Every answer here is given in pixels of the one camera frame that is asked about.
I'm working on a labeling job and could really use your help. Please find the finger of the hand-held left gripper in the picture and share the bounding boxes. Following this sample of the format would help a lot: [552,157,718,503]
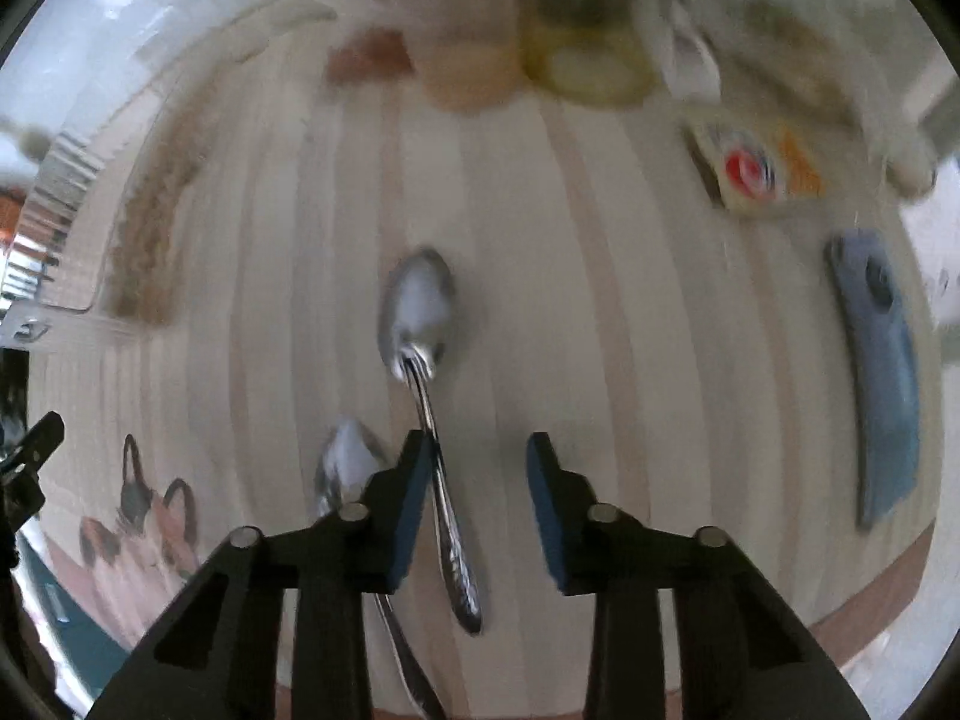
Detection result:
[0,411,67,475]
[0,469,47,567]

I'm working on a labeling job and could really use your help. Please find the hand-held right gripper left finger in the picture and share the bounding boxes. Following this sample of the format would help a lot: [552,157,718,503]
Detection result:
[90,427,436,720]

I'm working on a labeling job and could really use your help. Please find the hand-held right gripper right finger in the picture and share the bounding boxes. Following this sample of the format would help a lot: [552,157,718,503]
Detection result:
[525,431,871,720]

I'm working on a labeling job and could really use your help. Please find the steel spoon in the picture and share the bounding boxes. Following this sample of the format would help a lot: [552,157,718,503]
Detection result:
[311,416,449,720]
[375,246,485,635]

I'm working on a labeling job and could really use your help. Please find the blue kitchen cabinet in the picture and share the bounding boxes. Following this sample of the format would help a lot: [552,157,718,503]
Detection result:
[22,540,125,695]

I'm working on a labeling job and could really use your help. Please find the cat printed striped tablecloth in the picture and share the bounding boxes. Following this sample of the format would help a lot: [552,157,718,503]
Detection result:
[22,0,946,720]

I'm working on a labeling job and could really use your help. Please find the blue-grey smartphone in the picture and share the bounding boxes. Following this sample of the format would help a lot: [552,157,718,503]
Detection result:
[825,231,922,530]

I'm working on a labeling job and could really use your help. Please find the small white red-swirl box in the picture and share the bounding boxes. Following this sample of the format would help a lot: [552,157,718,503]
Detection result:
[686,116,826,220]

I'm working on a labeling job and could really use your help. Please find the yellow tape roll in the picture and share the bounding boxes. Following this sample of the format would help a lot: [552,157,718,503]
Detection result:
[521,34,657,107]

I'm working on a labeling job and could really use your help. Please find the reddish small packet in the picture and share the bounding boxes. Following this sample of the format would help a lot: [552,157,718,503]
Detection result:
[326,28,415,85]

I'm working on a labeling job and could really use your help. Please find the clear jar with brown lid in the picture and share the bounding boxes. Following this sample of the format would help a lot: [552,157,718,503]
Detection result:
[416,0,526,110]

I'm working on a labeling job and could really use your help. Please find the crumpled clear plastic bags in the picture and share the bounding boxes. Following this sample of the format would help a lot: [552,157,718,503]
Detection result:
[652,0,938,188]

